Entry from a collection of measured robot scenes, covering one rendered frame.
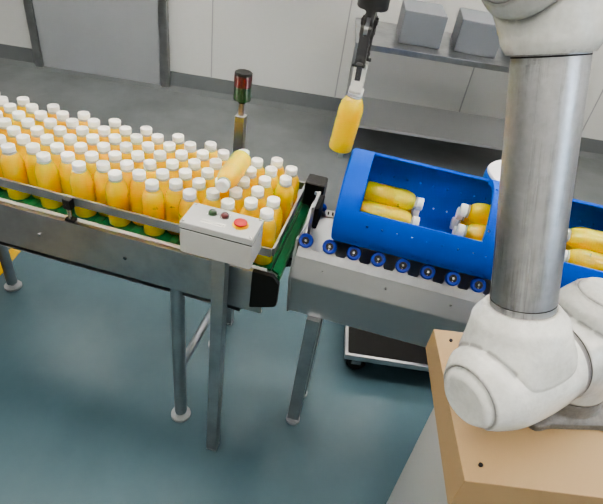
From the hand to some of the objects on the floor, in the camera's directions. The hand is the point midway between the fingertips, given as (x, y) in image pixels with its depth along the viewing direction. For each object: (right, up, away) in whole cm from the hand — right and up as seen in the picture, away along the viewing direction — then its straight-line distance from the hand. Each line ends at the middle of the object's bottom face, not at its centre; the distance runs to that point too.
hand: (358, 77), depth 130 cm
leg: (-18, -116, +86) cm, 145 cm away
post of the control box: (-50, -122, +72) cm, 150 cm away
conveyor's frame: (-106, -89, +102) cm, 172 cm away
